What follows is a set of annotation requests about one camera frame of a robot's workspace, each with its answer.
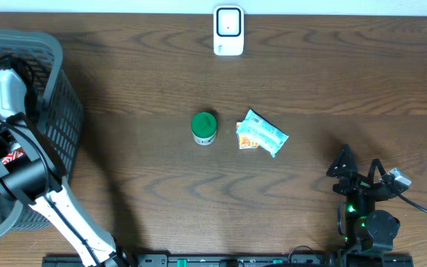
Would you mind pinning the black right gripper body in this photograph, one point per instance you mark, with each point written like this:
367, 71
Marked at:
357, 185

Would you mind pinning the teal snack packet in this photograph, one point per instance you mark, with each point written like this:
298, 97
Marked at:
262, 132

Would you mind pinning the orange snack box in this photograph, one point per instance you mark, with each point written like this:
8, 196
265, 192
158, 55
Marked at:
246, 143

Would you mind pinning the green lid jar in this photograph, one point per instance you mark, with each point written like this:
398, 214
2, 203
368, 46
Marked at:
204, 128

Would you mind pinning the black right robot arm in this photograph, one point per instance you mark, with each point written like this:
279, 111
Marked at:
366, 229

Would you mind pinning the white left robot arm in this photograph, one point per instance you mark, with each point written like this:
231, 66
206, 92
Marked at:
95, 246

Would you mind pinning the grey plastic basket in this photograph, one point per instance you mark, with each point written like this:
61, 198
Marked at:
41, 121

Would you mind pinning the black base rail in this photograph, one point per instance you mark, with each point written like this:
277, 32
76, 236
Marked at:
300, 259

